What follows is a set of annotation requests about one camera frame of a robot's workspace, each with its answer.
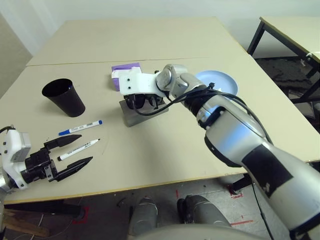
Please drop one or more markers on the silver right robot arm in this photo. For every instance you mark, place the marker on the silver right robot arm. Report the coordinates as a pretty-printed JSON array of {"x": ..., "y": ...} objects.
[{"x": 237, "y": 140}]

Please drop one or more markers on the black metal table foot bar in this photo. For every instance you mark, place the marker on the black metal table foot bar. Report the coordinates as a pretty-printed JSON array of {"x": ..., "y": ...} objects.
[
  {"x": 241, "y": 185},
  {"x": 45, "y": 207}
]

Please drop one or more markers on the grey robot right leg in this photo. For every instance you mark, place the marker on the grey robot right leg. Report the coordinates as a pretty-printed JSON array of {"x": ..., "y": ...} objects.
[{"x": 202, "y": 210}]

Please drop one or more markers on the grey robot leg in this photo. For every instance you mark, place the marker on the grey robot leg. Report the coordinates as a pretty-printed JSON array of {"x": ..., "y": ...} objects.
[
  {"x": 202, "y": 210},
  {"x": 143, "y": 215}
]

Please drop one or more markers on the beige table black legs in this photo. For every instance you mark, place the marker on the beige table black legs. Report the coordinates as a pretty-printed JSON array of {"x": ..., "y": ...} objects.
[{"x": 290, "y": 32}]

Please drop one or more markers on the black plastic cup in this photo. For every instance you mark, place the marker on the black plastic cup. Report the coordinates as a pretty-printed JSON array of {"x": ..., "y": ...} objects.
[{"x": 65, "y": 100}]

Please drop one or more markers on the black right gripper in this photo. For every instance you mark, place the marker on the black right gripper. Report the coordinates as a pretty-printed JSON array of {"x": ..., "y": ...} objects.
[{"x": 155, "y": 101}]

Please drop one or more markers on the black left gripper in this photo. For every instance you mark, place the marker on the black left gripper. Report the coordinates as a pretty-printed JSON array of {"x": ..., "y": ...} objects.
[{"x": 37, "y": 167}]

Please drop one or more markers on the white marker blue cap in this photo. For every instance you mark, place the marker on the white marker blue cap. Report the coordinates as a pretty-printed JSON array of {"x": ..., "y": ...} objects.
[{"x": 80, "y": 128}]

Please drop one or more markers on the grey glasses case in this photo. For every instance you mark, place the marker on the grey glasses case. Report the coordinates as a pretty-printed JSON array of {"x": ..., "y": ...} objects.
[{"x": 135, "y": 116}]

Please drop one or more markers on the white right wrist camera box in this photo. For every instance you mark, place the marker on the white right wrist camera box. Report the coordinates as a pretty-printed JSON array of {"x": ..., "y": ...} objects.
[{"x": 137, "y": 81}]

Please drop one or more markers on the grey robot left leg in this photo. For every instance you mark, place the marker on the grey robot left leg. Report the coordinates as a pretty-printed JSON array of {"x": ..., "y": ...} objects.
[{"x": 143, "y": 215}]

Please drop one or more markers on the white marker black cap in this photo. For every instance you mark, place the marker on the white marker black cap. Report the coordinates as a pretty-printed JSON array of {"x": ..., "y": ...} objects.
[{"x": 78, "y": 149}]

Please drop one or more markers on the brown wooden plank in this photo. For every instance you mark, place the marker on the brown wooden plank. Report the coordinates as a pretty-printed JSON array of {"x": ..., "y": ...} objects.
[{"x": 25, "y": 225}]

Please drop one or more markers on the dark floor mat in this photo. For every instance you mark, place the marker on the dark floor mat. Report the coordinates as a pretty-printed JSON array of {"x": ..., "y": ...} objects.
[{"x": 280, "y": 72}]

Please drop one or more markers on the blue plastic plate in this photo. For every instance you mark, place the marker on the blue plastic plate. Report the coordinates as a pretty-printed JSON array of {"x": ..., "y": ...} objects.
[{"x": 225, "y": 80}]

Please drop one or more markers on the purple tissue box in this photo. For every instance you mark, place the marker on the purple tissue box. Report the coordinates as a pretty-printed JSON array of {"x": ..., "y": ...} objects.
[{"x": 125, "y": 68}]

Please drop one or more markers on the grey robot torso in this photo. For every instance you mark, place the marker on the grey robot torso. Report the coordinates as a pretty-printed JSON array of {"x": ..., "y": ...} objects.
[{"x": 195, "y": 232}]

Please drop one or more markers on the black sunglasses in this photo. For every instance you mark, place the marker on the black sunglasses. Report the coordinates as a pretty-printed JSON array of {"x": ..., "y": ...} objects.
[{"x": 136, "y": 102}]

